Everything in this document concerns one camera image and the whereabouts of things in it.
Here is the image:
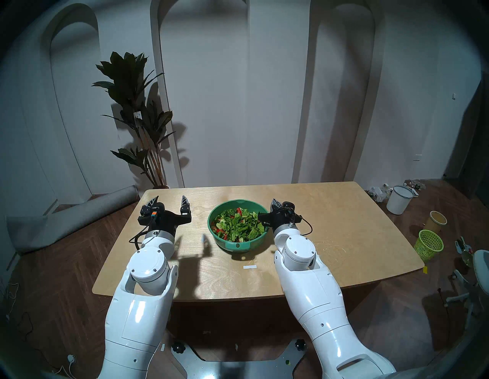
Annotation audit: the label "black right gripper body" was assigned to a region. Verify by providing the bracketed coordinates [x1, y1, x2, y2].
[258, 208, 303, 231]

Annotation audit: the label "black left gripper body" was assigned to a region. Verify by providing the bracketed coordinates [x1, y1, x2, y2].
[138, 204, 192, 234]

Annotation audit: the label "chopped lettuce tomato salad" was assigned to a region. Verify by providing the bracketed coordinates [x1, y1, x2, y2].
[211, 207, 265, 243]

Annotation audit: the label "green salad bowl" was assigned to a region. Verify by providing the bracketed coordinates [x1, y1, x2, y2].
[207, 199, 269, 253]

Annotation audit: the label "rolled grey floor mat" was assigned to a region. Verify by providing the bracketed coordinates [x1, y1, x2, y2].
[6, 185, 139, 254]

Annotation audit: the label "crumpled plastic trash pile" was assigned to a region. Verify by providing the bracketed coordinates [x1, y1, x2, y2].
[366, 184, 393, 203]

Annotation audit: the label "white bucket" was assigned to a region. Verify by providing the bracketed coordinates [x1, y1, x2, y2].
[386, 185, 417, 215]

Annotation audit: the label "tall dark potted plant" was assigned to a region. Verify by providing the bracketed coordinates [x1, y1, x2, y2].
[92, 52, 176, 189]

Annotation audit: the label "green mesh basket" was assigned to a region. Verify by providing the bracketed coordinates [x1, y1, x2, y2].
[415, 229, 444, 262]

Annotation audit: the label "tan paper bin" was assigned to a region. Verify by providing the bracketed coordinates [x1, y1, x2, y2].
[425, 211, 447, 233]

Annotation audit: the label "white floor plug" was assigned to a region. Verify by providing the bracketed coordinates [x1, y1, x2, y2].
[57, 355, 77, 375]

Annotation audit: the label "green white floor tools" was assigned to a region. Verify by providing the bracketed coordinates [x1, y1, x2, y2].
[454, 237, 474, 268]

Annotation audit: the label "white chair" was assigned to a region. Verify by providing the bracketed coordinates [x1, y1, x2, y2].
[445, 249, 489, 329]

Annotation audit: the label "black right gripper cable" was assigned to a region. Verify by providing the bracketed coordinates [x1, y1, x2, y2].
[294, 214, 314, 236]

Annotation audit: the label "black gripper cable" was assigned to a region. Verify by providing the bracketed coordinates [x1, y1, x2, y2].
[294, 214, 314, 236]
[129, 225, 154, 251]

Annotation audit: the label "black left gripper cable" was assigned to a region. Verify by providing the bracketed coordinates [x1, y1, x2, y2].
[129, 225, 154, 251]

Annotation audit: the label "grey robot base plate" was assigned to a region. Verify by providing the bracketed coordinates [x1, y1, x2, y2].
[170, 338, 308, 379]

